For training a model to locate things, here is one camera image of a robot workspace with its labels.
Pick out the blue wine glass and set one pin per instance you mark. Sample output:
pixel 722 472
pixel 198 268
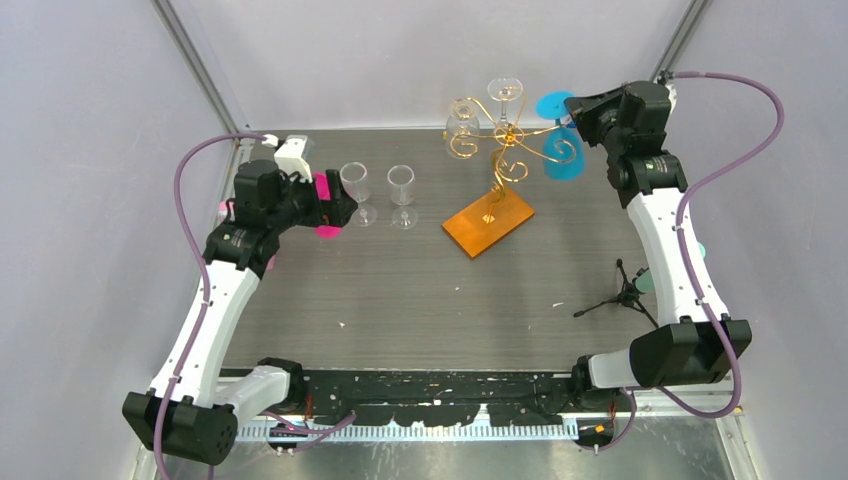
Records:
pixel 565 158

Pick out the clear wine glass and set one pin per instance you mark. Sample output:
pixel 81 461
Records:
pixel 401 180
pixel 355 180

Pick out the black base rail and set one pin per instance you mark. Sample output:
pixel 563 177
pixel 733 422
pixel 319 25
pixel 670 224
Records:
pixel 441 398

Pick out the gold wire wine glass rack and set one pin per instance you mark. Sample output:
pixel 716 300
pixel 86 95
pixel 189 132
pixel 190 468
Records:
pixel 506 138

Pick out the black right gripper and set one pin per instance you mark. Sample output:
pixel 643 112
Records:
pixel 589 107

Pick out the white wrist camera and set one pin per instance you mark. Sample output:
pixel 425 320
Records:
pixel 666 78
pixel 291 154

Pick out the small black tripod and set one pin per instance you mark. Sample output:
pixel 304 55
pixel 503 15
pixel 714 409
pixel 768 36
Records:
pixel 628 296

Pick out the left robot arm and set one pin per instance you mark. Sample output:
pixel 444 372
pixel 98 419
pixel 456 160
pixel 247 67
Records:
pixel 184 413

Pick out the pink wedge stand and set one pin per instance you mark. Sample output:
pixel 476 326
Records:
pixel 225 210

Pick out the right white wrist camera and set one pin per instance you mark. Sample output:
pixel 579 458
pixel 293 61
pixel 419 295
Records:
pixel 666 78

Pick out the clear glass hanging left rear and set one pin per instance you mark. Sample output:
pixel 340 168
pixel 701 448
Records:
pixel 461 130

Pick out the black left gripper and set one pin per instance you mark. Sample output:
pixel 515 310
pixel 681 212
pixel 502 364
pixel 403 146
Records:
pixel 341 204

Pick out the orange wooden rack base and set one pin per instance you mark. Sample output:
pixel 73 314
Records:
pixel 486 221

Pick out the clear glass hanging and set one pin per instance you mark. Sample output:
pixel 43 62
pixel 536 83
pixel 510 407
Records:
pixel 505 90
pixel 461 130

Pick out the mint green bottle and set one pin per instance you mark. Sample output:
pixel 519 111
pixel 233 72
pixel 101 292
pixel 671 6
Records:
pixel 642 281

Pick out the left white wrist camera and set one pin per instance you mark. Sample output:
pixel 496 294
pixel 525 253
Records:
pixel 291 154

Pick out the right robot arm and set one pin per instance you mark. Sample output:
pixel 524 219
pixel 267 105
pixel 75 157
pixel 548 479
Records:
pixel 695 341

